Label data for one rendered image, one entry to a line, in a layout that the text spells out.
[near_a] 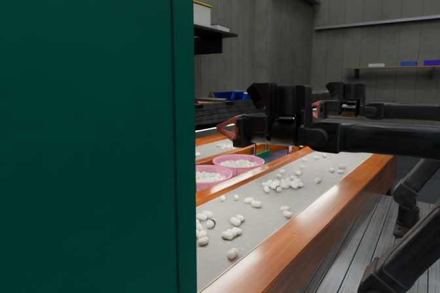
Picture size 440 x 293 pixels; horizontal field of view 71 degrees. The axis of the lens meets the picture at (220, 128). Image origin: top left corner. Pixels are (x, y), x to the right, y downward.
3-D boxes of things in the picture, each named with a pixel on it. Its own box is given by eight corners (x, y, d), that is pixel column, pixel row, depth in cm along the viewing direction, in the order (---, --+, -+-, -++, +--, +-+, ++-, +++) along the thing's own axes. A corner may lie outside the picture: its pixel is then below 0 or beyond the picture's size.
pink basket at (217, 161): (273, 176, 162) (274, 159, 161) (245, 190, 142) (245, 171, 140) (232, 167, 179) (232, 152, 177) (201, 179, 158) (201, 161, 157)
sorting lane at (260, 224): (375, 155, 191) (376, 152, 191) (127, 361, 50) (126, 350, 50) (327, 148, 209) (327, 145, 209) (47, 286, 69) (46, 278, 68)
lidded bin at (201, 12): (188, 31, 373) (187, 10, 369) (212, 29, 352) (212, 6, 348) (161, 26, 337) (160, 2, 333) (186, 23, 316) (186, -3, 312)
